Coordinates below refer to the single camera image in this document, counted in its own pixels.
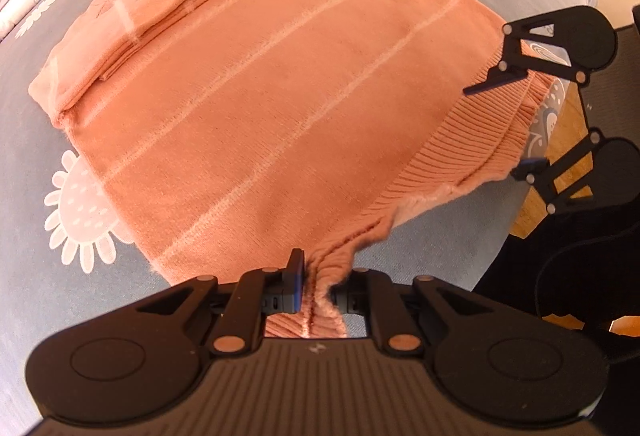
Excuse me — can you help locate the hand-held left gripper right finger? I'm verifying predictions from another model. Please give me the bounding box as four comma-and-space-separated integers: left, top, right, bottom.
327, 267, 496, 359

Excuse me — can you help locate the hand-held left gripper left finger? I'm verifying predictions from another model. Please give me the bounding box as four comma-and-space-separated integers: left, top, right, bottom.
137, 247, 306, 357

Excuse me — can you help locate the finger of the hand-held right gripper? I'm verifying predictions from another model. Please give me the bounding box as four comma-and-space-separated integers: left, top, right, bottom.
511, 127, 607, 217
462, 7, 589, 97

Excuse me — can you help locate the orange striped sweater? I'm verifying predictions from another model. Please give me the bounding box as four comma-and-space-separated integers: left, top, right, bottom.
27, 0, 553, 342

